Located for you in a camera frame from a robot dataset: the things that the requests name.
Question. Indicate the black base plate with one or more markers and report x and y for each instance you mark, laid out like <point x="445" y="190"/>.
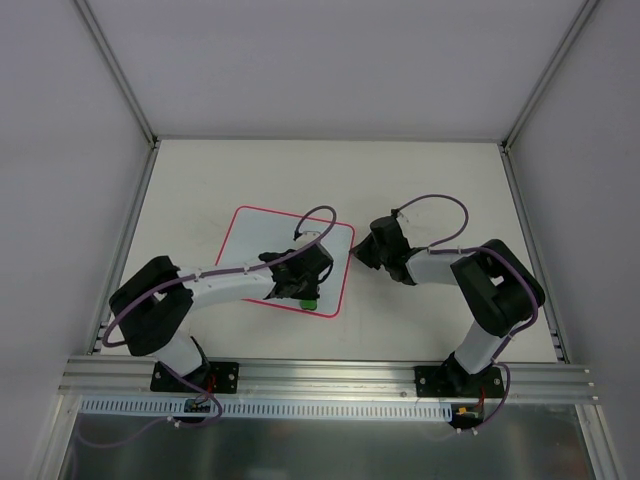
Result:
<point x="213" y="377"/>
<point x="430" y="382"/>

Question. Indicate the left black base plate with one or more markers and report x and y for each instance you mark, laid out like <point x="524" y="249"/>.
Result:
<point x="213" y="377"/>

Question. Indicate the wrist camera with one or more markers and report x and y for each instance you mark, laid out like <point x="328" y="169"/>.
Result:
<point x="315" y="260"/>
<point x="387" y="234"/>

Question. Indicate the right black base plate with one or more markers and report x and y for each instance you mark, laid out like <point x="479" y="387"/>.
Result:
<point x="430" y="382"/>

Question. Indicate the right aluminium frame post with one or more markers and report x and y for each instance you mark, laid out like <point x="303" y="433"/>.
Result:
<point x="579" y="22"/>

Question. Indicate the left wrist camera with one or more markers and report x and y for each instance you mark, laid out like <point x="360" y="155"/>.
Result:
<point x="315" y="260"/>

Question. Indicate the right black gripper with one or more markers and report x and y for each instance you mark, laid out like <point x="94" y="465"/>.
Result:
<point x="373" y="247"/>

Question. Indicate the aluminium frame post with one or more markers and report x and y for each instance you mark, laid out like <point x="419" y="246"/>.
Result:
<point x="109" y="57"/>
<point x="579" y="22"/>

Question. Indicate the pink framed whiteboard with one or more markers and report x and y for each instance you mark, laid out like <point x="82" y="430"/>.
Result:
<point x="254" y="230"/>

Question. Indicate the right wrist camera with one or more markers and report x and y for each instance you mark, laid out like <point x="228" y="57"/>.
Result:
<point x="387" y="234"/>

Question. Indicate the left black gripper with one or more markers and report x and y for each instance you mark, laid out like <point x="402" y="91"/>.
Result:
<point x="298" y="289"/>

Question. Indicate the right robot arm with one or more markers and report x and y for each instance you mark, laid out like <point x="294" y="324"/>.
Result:
<point x="502" y="295"/>

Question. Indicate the white slotted cable duct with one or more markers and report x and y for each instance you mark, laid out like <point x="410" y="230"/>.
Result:
<point x="439" y="412"/>

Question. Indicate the green whiteboard eraser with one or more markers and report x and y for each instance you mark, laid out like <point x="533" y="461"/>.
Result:
<point x="308" y="304"/>

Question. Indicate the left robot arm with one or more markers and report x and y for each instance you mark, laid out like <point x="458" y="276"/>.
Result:
<point x="149" y="309"/>

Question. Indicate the left aluminium frame post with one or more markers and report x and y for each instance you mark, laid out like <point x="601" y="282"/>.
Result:
<point x="109" y="57"/>

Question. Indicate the aluminium mounting rail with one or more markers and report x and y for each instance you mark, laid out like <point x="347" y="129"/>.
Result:
<point x="531" y="383"/>

